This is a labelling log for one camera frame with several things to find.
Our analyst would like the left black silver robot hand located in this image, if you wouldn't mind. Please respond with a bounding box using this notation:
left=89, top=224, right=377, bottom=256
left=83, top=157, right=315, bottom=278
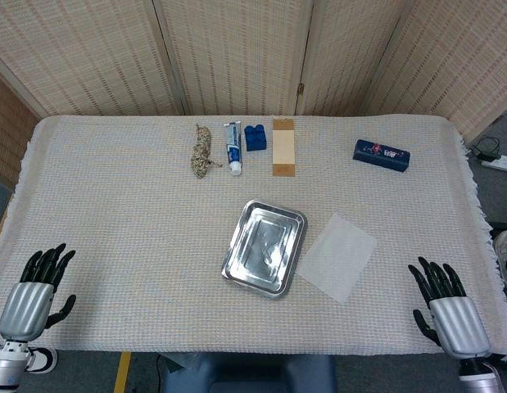
left=0, top=242, right=77, bottom=341

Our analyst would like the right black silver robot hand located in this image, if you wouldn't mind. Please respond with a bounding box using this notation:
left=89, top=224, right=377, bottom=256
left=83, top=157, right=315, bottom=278
left=407, top=256, right=492, bottom=360

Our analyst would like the white paper sheet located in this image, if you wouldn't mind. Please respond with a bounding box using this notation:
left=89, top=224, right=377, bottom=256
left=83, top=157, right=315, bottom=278
left=296, top=212, right=378, bottom=305

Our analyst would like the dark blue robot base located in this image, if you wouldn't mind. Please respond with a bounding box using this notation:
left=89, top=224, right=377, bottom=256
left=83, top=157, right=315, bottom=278
left=161, top=352, right=338, bottom=393

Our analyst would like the dark blue box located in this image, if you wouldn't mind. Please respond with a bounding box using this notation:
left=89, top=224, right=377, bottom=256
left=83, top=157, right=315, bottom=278
left=352, top=138, right=411, bottom=173

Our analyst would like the metal tray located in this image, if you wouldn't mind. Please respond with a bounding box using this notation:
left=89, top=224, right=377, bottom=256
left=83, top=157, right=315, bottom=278
left=220, top=199, right=308, bottom=300

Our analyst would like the white woven tablecloth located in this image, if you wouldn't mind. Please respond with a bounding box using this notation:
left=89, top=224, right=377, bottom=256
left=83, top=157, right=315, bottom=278
left=0, top=114, right=505, bottom=358

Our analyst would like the white power strip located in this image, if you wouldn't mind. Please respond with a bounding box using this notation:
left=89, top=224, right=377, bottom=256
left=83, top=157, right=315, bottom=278
left=480, top=154, right=507, bottom=173

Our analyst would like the wooden block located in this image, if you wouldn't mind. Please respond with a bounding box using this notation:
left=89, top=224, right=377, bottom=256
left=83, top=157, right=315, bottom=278
left=271, top=118, right=297, bottom=178

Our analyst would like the blue white toothpaste tube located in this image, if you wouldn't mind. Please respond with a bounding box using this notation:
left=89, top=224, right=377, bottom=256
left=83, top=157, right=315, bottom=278
left=224, top=121, right=243, bottom=177

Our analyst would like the blue toy building block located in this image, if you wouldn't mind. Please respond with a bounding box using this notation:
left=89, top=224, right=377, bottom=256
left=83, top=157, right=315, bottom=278
left=243, top=124, right=269, bottom=153

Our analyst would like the beige woven folding screen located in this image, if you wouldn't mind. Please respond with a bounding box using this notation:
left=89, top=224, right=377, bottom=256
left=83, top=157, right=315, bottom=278
left=0, top=0, right=507, bottom=144

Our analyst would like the thin black floor cable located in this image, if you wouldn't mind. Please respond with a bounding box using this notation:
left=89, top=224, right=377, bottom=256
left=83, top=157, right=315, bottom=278
left=154, top=354, right=167, bottom=393

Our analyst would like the coiled beige rope bundle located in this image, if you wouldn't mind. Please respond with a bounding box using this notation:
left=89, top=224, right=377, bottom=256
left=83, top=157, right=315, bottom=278
left=189, top=124, right=224, bottom=180

